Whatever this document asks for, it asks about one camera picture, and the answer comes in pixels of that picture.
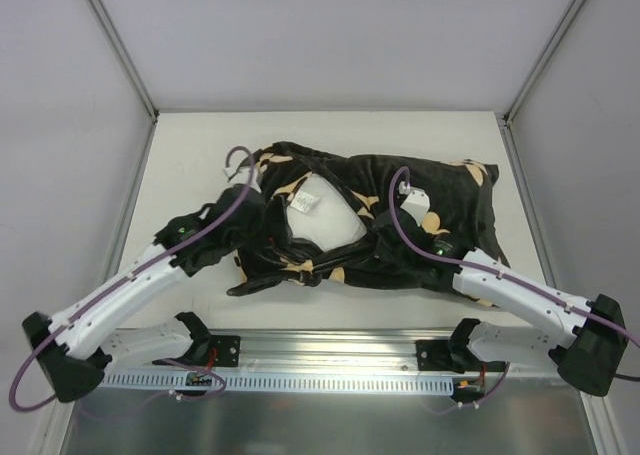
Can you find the black floral plush pillowcase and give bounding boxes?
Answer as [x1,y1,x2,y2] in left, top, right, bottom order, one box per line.
[227,142,506,297]

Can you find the white pillow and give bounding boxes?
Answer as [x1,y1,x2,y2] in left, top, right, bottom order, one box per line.
[285,174,367,252]

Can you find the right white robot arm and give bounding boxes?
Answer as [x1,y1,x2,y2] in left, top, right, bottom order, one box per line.
[374,209,631,397]

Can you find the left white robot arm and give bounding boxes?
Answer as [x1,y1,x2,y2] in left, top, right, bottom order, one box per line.
[22,184,265,403]

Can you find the white pillow care label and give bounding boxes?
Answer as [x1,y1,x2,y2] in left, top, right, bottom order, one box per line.
[290,190,321,214]

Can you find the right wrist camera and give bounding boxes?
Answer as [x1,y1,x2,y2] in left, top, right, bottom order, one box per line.
[398,182,431,226]

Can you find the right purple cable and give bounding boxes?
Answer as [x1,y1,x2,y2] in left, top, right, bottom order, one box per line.
[389,167,640,351]

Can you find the right black base bracket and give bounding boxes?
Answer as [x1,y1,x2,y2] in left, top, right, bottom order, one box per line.
[414,339,464,373]

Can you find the black base bracket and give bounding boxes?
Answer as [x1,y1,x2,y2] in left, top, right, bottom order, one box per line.
[414,339,464,373]
[199,334,241,368]

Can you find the left black base bracket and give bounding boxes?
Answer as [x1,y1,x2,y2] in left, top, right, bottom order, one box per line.
[199,334,241,368]

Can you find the aluminium mounting rail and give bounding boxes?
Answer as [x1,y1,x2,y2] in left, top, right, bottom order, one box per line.
[104,327,551,376]

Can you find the white slotted cable duct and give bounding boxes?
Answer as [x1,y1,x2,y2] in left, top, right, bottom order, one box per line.
[101,369,454,396]

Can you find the left aluminium frame post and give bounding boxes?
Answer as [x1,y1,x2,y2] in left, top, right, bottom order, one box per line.
[85,0,159,122]

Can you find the aluminium frame post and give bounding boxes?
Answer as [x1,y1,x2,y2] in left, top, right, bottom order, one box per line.
[502,0,589,125]
[85,0,159,122]

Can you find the right aluminium frame post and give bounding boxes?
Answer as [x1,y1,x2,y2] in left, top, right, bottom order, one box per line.
[502,0,589,125]

